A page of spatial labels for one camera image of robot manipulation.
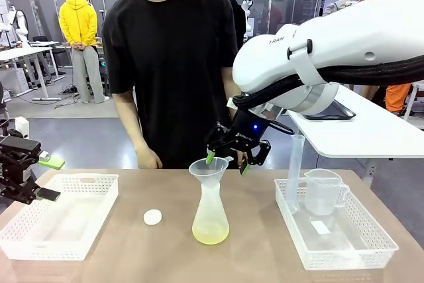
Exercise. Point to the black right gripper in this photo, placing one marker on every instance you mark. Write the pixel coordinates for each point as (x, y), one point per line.
(246, 130)

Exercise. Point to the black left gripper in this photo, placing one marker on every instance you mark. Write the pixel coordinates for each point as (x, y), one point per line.
(16, 150)

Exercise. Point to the clear plastic funnel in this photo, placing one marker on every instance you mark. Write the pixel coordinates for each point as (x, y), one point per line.
(208, 173)

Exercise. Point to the clear plastic graduated cylinder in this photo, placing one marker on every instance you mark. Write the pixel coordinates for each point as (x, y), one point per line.
(295, 170)

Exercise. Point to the translucent plastic conical flask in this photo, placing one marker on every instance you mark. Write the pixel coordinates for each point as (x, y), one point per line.
(210, 220)

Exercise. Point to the clear plastic measuring beaker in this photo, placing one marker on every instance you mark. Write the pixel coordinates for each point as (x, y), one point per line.
(321, 193)

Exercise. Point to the person's left forearm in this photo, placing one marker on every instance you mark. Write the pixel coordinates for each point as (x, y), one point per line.
(230, 81)

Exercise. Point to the person's right forearm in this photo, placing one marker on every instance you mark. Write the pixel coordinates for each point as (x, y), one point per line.
(130, 120)

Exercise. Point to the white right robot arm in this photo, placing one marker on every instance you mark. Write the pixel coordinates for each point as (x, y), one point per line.
(348, 37)

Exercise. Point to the person's left hand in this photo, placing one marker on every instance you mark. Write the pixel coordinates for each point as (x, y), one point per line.
(241, 160)

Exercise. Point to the person's right hand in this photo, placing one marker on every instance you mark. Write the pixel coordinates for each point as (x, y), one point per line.
(149, 158)

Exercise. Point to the white perforated plastic basket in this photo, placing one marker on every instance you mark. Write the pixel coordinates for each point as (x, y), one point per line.
(344, 258)
(39, 246)

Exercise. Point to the person in black t-shirt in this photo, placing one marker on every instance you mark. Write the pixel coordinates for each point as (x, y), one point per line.
(169, 64)

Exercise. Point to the black tray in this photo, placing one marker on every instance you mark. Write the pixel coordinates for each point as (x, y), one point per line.
(341, 112)

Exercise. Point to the white round flask cap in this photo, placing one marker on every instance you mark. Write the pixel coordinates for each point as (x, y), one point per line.
(152, 217)

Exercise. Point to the white office desk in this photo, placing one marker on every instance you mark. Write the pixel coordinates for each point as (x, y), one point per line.
(23, 53)

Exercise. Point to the person in black cap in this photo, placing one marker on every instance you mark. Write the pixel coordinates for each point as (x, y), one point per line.
(236, 14)

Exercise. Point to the black office chair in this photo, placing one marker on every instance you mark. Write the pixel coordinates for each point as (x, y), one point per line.
(49, 39)

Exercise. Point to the person in yellow hoodie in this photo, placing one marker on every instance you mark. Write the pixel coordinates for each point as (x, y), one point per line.
(79, 21)

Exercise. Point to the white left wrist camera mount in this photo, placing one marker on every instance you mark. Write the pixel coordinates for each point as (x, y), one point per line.
(22, 126)

